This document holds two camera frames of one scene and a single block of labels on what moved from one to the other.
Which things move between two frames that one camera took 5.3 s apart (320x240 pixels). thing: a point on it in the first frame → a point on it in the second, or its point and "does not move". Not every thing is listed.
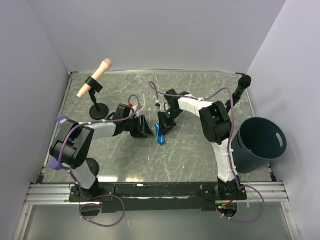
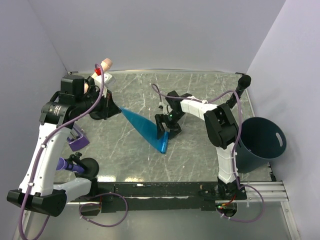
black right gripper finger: x=169 y=126 → x=174 y=131
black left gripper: x=143 y=130 → x=108 y=105
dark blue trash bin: x=257 y=140 does not move
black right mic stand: x=235 y=96 does not move
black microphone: x=243 y=82 does not move
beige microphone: x=106 y=65 does not move
